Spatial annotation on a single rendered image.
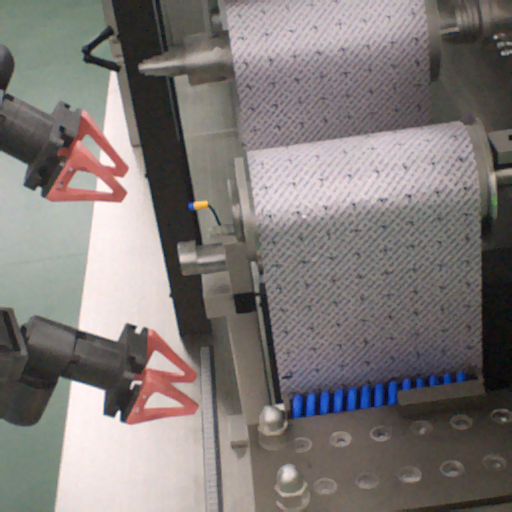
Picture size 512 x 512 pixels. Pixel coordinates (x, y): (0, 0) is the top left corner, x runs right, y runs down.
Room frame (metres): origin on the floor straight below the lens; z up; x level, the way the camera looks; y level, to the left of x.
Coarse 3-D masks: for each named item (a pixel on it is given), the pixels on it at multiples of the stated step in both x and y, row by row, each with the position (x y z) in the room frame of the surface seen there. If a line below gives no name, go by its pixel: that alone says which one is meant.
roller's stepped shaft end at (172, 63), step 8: (160, 56) 1.25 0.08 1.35; (168, 56) 1.24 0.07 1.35; (176, 56) 1.24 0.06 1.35; (184, 56) 1.24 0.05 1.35; (144, 64) 1.24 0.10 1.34; (152, 64) 1.24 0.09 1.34; (160, 64) 1.24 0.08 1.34; (168, 64) 1.23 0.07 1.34; (176, 64) 1.23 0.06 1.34; (184, 64) 1.23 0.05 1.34; (144, 72) 1.24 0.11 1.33; (152, 72) 1.24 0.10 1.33; (160, 72) 1.24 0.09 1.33; (168, 72) 1.23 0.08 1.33; (176, 72) 1.23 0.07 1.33; (184, 72) 1.23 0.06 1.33
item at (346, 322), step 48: (288, 288) 0.93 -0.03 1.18; (336, 288) 0.93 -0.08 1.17; (384, 288) 0.93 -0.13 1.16; (432, 288) 0.93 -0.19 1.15; (480, 288) 0.93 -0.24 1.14; (288, 336) 0.93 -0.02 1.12; (336, 336) 0.93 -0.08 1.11; (384, 336) 0.93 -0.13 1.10; (432, 336) 0.93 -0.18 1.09; (480, 336) 0.93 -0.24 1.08; (288, 384) 0.93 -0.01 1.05; (336, 384) 0.93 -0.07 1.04; (384, 384) 0.93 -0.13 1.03
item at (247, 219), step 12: (468, 132) 0.99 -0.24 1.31; (480, 156) 0.96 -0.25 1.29; (240, 168) 0.99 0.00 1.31; (480, 168) 0.95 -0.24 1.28; (240, 180) 0.97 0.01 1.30; (480, 180) 0.94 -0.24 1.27; (240, 192) 0.96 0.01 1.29; (480, 192) 0.94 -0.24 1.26; (240, 204) 0.95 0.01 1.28; (480, 204) 0.94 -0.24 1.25; (480, 216) 0.94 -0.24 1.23; (252, 228) 0.94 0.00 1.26; (480, 228) 0.96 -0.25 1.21; (252, 240) 0.94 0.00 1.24; (252, 252) 0.95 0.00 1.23
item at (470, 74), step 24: (504, 0) 1.15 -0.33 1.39; (504, 24) 1.15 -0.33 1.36; (456, 48) 1.40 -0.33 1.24; (480, 48) 1.27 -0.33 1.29; (504, 48) 1.15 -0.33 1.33; (456, 72) 1.41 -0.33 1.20; (480, 72) 1.27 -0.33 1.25; (504, 72) 1.15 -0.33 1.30; (456, 96) 1.41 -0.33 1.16; (480, 96) 1.27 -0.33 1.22; (504, 96) 1.15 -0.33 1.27; (504, 120) 1.15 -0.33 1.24
